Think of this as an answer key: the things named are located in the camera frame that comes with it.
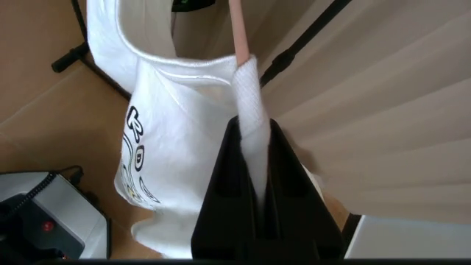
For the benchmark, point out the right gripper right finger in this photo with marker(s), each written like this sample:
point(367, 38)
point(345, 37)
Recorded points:
point(305, 221)

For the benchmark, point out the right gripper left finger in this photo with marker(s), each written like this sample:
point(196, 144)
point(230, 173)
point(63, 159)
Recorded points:
point(224, 221)

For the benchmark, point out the white garment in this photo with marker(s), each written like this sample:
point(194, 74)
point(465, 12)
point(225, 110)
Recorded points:
point(176, 147)

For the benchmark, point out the pink clothes hanger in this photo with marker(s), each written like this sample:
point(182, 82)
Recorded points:
point(240, 37)

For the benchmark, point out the black shorts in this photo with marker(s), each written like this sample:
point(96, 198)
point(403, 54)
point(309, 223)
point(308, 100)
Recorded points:
point(191, 4)

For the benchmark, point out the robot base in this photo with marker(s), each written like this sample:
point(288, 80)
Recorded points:
point(70, 206)

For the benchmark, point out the black clothes rack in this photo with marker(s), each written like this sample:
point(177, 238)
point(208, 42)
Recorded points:
point(287, 59)

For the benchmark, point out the beige curtain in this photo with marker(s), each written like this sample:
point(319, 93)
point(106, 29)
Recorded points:
point(386, 110)

